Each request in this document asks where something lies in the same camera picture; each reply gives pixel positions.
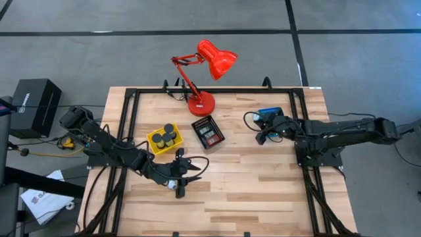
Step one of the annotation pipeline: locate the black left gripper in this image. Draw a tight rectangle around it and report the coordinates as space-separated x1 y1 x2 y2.
157 147 202 199

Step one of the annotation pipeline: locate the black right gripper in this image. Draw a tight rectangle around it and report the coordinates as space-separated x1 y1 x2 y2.
255 111 299 145

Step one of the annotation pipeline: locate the blue plastic basket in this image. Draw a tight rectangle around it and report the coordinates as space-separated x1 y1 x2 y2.
252 107 285 139

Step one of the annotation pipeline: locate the black plastic basket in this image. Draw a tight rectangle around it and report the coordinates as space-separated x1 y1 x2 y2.
191 115 226 151

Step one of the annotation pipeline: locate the yellow plastic basket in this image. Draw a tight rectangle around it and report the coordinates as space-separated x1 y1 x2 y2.
146 122 184 156

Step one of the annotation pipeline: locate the red desk lamp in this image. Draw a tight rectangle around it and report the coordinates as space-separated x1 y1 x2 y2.
170 39 239 118

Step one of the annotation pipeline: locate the yellow power plug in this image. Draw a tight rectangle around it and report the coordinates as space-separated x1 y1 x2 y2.
61 136 76 151

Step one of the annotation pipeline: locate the white paper bag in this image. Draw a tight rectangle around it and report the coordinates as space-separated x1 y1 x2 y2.
20 169 76 226

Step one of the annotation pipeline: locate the black floor beam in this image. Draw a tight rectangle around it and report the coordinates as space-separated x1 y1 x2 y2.
0 166 86 199

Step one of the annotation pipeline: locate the black cardboard box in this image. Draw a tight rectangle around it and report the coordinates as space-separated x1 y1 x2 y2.
9 78 62 138

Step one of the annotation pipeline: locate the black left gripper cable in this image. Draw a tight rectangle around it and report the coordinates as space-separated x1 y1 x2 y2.
182 155 211 181

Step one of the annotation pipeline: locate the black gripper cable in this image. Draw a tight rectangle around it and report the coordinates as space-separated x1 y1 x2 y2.
243 111 264 133
182 155 211 181

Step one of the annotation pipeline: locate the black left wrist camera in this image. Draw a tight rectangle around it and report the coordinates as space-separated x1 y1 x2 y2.
164 163 178 180

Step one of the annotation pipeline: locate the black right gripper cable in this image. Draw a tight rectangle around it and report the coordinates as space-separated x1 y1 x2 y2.
243 111 264 133

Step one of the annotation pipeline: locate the black metal table frame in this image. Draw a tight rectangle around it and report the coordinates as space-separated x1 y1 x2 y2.
77 76 361 237

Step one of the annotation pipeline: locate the black floor cable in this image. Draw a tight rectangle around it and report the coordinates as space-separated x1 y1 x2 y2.
393 123 421 168

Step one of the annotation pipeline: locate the yellow floor cable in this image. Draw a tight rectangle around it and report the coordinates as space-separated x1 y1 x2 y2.
28 147 85 159

